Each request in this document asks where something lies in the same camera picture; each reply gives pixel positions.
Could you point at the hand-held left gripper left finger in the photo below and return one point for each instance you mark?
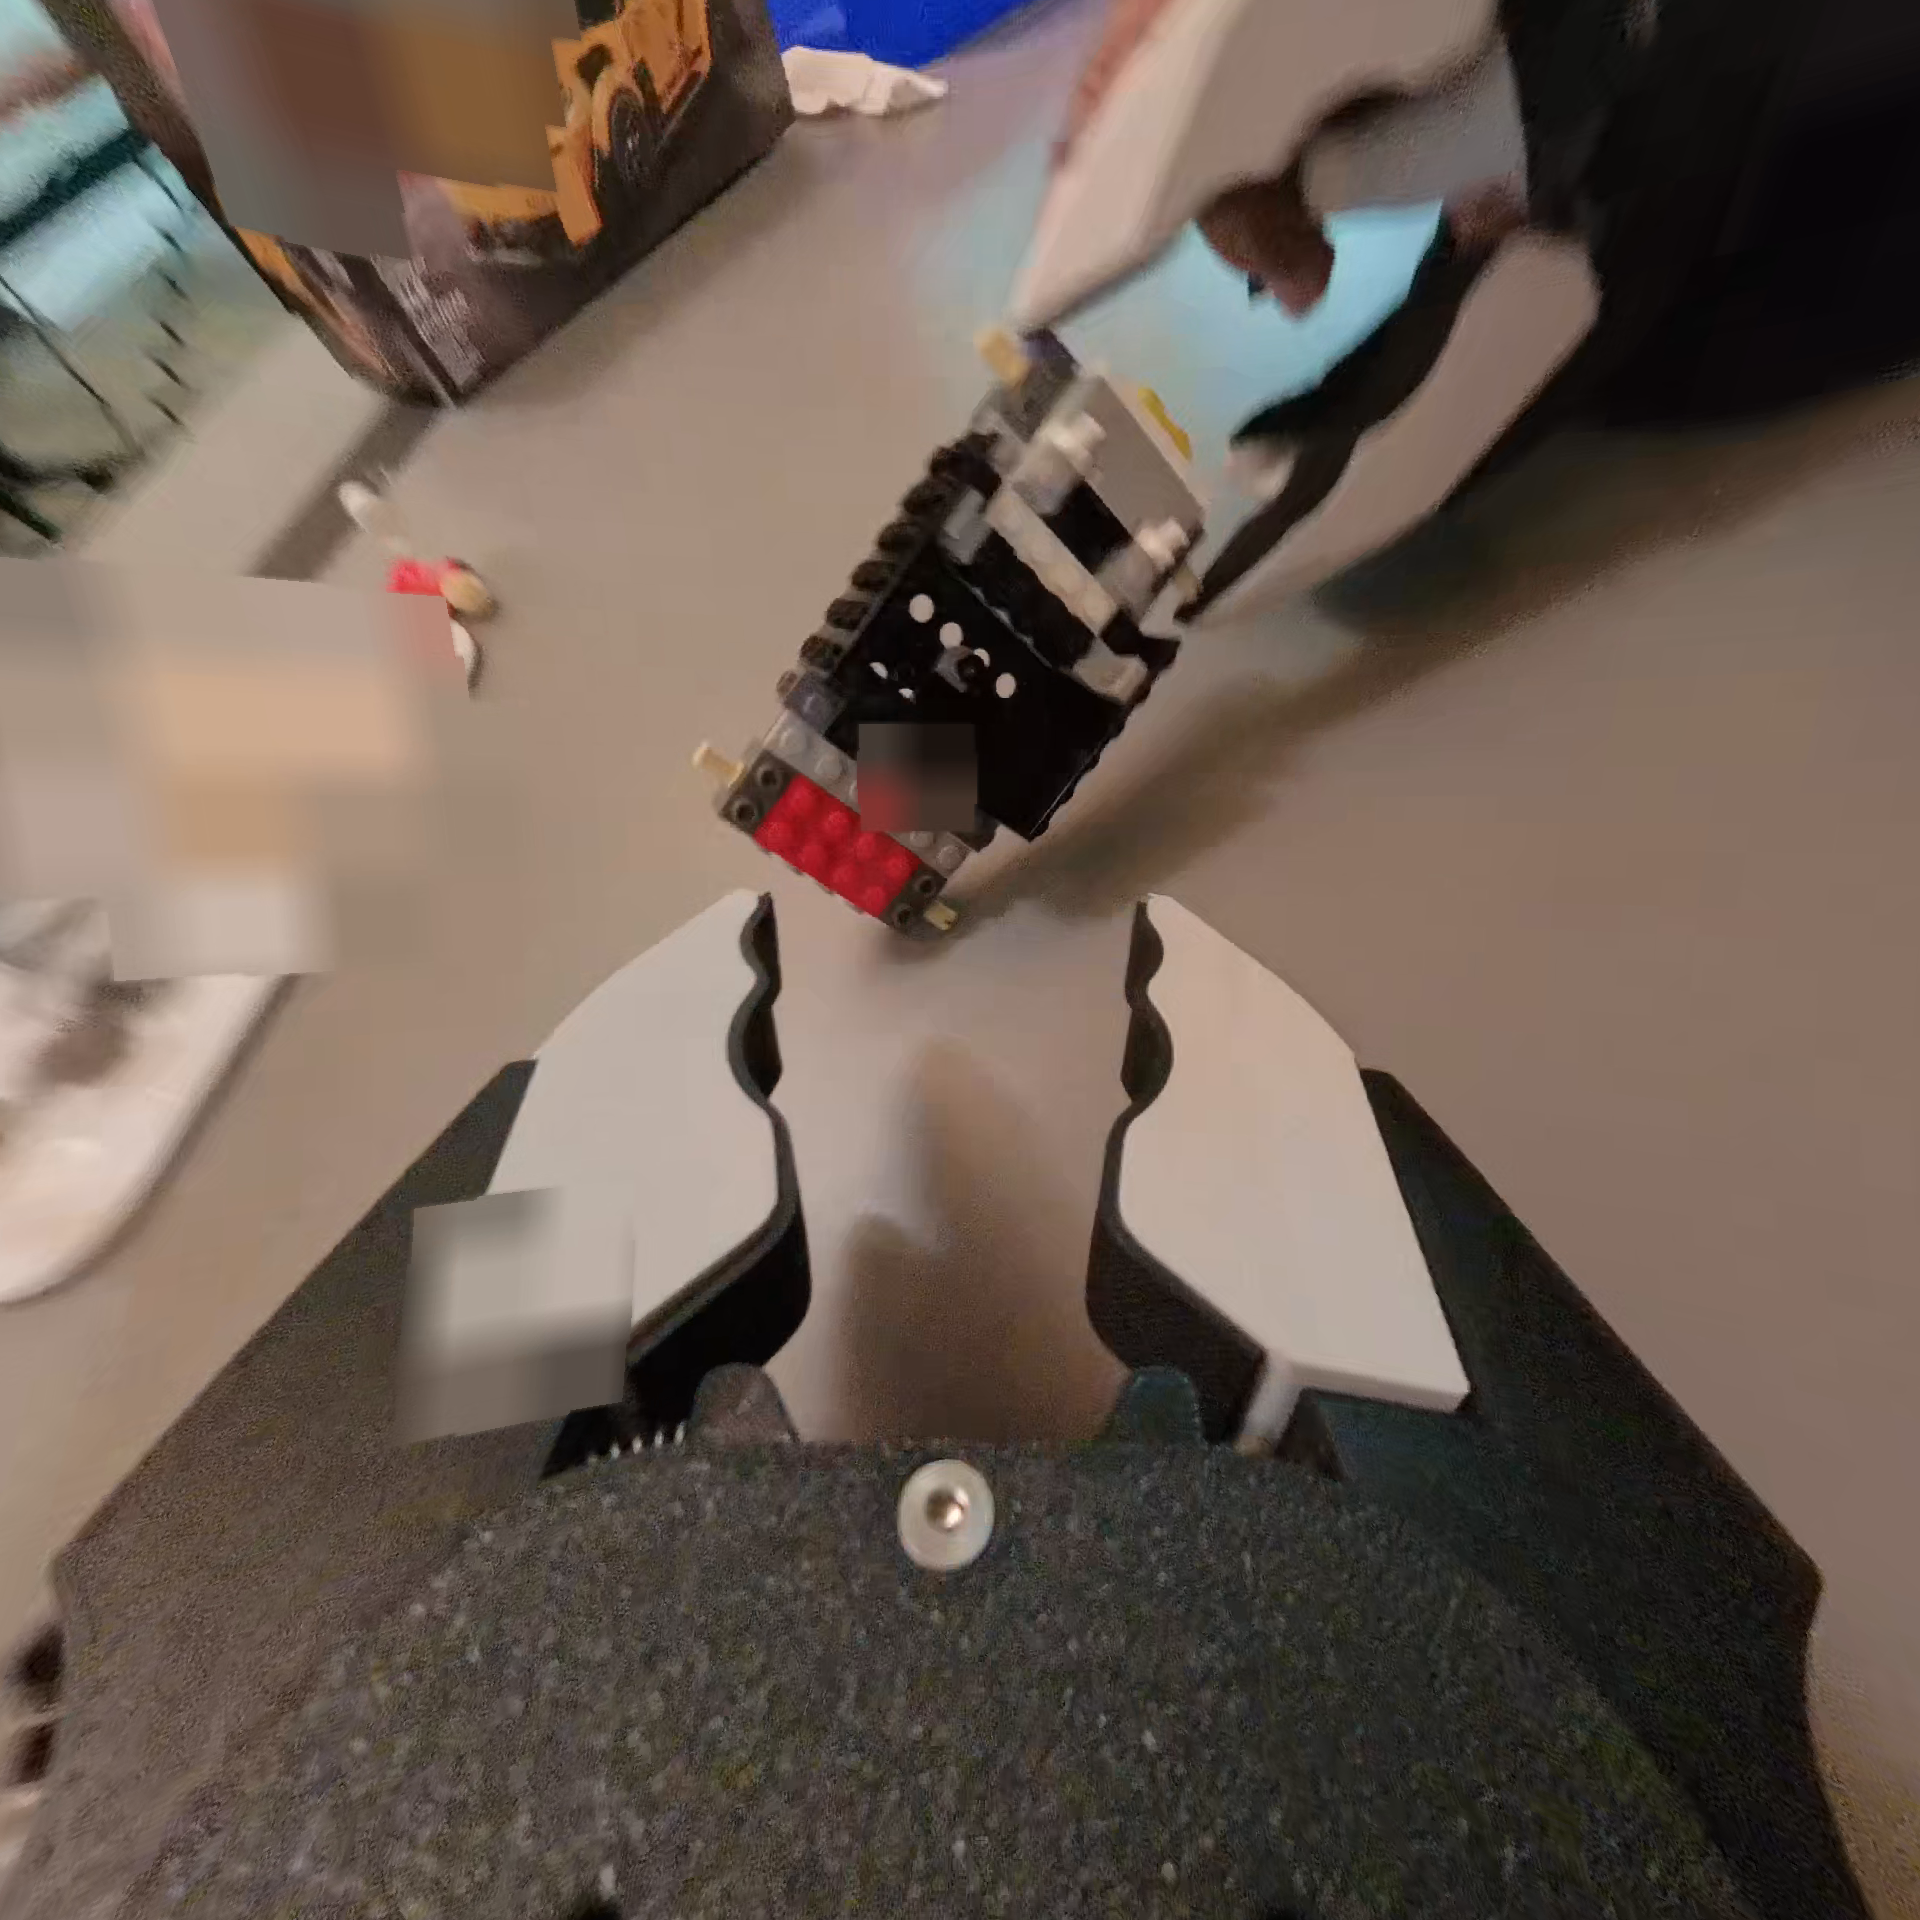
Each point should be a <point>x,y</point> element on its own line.
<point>662,1110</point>

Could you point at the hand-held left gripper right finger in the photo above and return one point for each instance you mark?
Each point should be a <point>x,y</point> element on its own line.
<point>1277,1200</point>

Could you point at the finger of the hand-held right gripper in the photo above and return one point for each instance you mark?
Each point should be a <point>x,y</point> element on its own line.
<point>1441,389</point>
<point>1200,107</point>

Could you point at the blue plastic bin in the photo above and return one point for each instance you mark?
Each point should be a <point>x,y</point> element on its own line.
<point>902,28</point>

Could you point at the toy brick car model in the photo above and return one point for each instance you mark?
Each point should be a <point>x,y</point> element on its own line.
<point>840,855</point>

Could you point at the white book stand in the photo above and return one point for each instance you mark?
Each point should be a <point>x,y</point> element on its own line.
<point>89,1184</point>

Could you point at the person's right forearm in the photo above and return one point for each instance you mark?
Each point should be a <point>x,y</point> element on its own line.
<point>1724,196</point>

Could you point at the person's right hand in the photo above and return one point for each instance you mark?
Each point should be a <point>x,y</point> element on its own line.
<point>1277,248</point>

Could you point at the white crumpled paper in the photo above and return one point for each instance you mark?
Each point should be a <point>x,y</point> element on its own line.
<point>856,83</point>

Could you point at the tan round toy piece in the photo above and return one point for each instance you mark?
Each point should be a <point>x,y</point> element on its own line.
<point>473,594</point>

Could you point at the red toy brick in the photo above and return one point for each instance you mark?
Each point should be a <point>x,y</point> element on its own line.
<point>417,580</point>

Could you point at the white round toy piece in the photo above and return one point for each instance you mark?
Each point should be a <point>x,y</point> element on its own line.
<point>365,506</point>

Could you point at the black toy car set box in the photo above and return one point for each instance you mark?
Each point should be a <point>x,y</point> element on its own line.
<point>450,317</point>

